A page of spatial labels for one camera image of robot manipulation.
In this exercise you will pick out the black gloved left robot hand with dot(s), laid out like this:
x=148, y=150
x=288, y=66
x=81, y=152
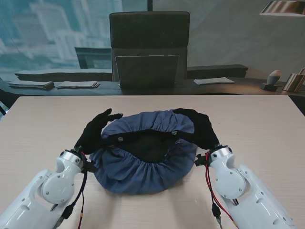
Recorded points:
x=93, y=133

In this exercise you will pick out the printed office scene backdrop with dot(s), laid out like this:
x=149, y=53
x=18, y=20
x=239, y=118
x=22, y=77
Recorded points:
x=214, y=35

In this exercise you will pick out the blue-purple rain cover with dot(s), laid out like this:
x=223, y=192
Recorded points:
x=143, y=176

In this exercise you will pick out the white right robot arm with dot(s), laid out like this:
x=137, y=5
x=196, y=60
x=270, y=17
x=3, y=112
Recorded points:
x=245, y=188

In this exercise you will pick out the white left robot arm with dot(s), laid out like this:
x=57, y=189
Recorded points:
x=35, y=190

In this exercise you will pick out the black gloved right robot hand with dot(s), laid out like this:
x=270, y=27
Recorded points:
x=202, y=131

